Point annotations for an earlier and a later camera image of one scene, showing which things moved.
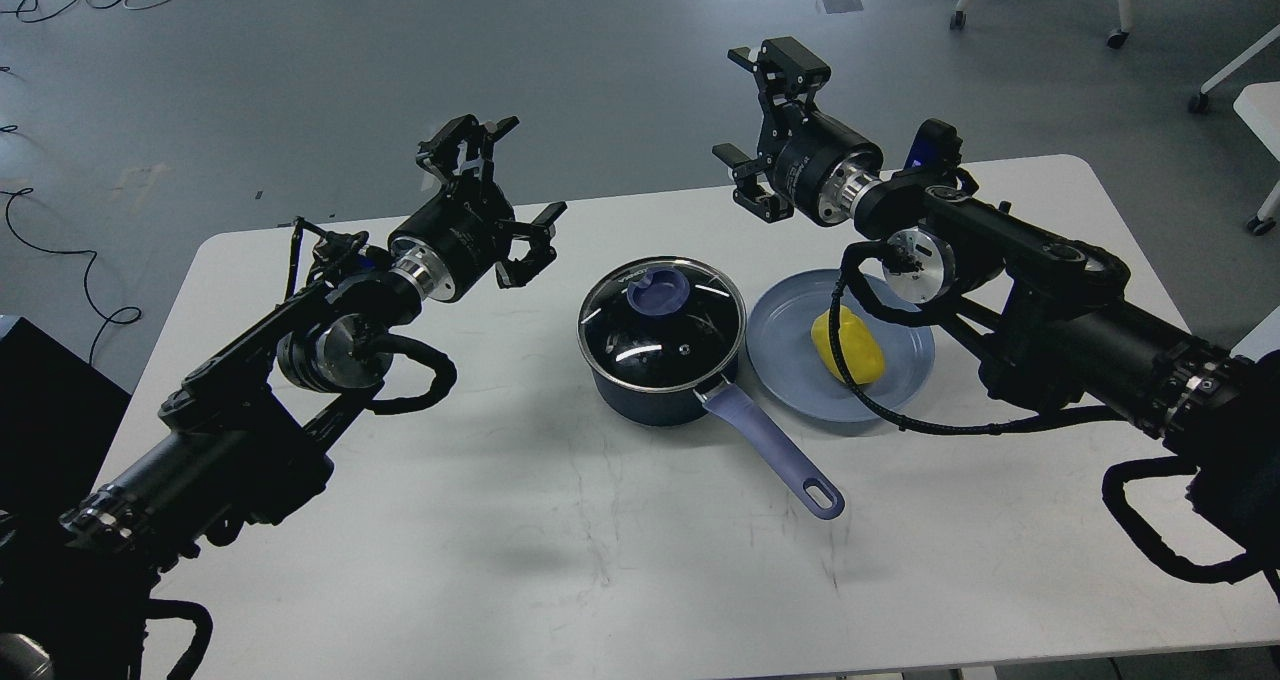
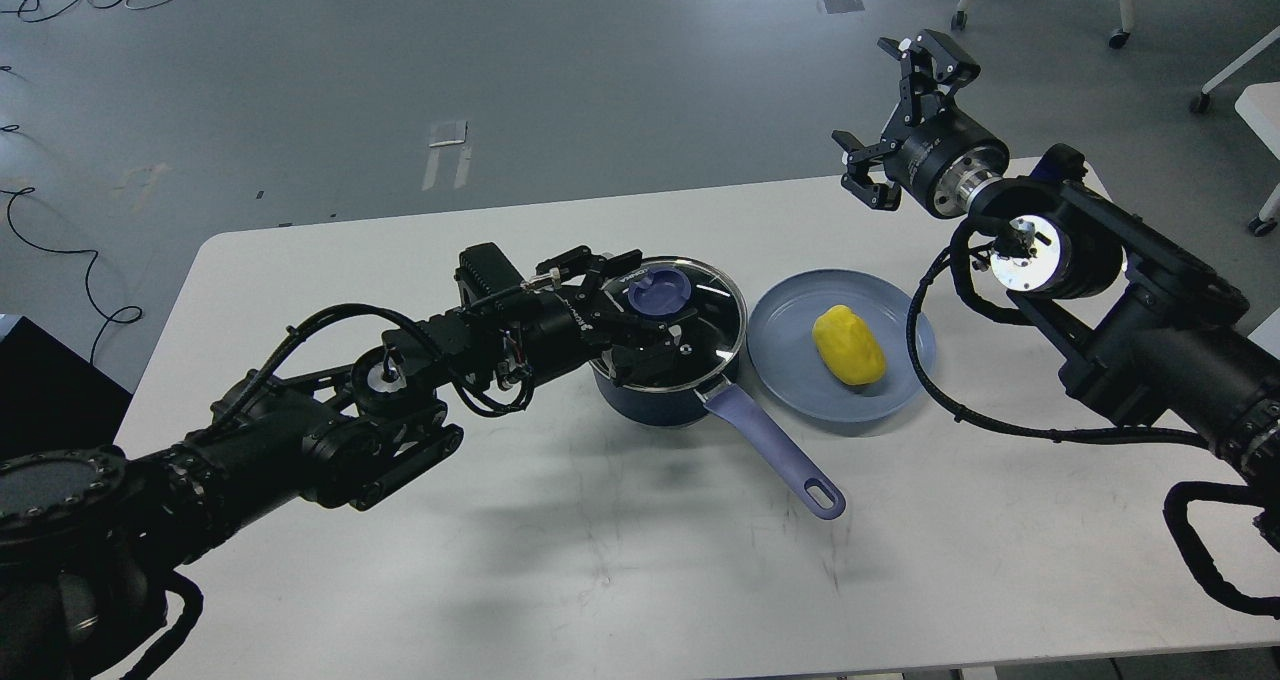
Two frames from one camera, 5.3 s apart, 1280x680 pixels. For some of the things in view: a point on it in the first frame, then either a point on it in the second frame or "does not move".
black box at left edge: [58, 418] does not move
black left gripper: [448, 243] → [564, 327]
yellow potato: [861, 349] does not move
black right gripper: [817, 160] → [941, 158]
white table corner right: [1258, 105] does not move
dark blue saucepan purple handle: [738, 407] does not move
